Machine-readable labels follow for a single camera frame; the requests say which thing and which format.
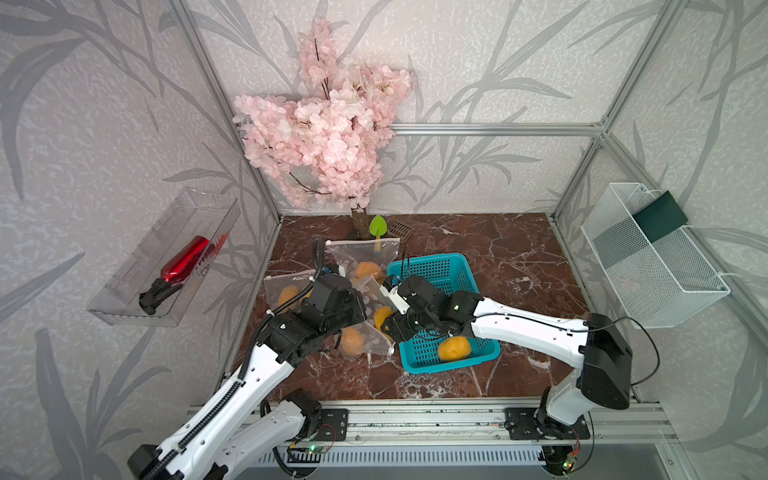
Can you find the orange potato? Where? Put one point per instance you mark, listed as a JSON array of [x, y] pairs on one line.
[[352, 342]]

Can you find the dark green card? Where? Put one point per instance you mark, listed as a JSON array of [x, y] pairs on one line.
[[660, 217]]

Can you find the clear zipper bag with dots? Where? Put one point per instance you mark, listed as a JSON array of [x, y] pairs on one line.
[[281, 288]]

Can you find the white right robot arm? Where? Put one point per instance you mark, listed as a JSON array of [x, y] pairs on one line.
[[599, 355]]

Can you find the white wire wall basket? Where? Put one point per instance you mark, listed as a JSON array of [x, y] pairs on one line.
[[660, 284]]

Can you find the pink cherry blossom tree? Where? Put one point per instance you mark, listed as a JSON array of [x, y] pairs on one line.
[[325, 146]]

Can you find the clear acrylic wall shelf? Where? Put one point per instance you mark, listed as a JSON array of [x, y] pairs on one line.
[[191, 213]]

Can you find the large brown potato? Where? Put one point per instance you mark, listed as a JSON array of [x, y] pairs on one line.
[[454, 349]]

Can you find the green toy shovel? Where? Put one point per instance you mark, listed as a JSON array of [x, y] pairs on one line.
[[378, 229]]

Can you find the tan toy rake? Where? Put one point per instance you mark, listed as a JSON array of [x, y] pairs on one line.
[[400, 230]]

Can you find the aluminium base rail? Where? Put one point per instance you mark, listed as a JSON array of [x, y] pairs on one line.
[[470, 432]]

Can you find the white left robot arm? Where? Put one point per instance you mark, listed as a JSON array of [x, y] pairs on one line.
[[197, 448]]

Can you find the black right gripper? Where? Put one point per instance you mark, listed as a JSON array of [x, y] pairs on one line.
[[394, 329]]

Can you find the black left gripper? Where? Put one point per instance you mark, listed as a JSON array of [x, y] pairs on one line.
[[354, 300]]

